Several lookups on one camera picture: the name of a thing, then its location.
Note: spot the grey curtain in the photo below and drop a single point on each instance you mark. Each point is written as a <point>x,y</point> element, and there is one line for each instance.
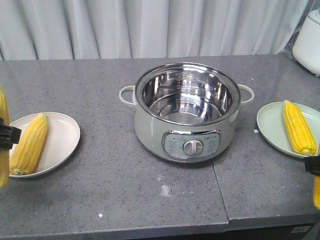
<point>124,29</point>

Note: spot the light green plate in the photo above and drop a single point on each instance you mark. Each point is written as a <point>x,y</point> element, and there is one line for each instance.
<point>271,126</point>

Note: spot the corn cob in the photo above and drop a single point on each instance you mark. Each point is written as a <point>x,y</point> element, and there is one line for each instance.
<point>316,192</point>
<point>4,155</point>
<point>25,157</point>
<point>298,131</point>

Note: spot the pale green electric pot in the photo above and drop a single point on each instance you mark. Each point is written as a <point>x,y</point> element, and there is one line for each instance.
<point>186,112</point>

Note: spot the white rice cooker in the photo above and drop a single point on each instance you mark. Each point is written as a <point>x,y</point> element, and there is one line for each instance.
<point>306,49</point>

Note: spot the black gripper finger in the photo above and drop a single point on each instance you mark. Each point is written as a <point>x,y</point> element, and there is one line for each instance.
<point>312,165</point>
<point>9,135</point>

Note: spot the cream white plate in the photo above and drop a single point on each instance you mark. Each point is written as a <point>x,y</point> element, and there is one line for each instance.
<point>62,138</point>

